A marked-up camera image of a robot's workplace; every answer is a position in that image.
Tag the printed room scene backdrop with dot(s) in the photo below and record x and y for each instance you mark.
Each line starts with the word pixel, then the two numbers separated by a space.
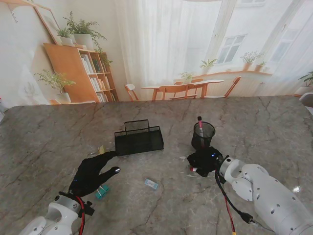
pixel 159 36

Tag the blue and white eraser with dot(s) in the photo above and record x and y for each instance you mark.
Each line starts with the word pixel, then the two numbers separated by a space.
pixel 150 183

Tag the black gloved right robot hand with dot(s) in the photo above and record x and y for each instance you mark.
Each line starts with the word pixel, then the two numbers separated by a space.
pixel 205 161

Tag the black mesh pen cup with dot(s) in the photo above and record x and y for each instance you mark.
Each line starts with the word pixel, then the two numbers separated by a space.
pixel 209 139

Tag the red capped white marker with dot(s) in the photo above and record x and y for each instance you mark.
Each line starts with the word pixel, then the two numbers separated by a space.
pixel 192 169

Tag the black mesh desk organizer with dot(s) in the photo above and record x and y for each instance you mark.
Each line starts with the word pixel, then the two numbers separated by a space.
pixel 137 144

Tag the teal binder clip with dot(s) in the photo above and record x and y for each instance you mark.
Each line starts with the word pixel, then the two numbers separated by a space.
pixel 102 192

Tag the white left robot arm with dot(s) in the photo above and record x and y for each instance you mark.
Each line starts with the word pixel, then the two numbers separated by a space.
pixel 58 215

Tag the yellow-green binder clip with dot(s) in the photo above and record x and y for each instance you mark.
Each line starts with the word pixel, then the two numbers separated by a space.
pixel 101 148

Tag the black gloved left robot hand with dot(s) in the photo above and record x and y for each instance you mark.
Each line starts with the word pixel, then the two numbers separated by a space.
pixel 88 173

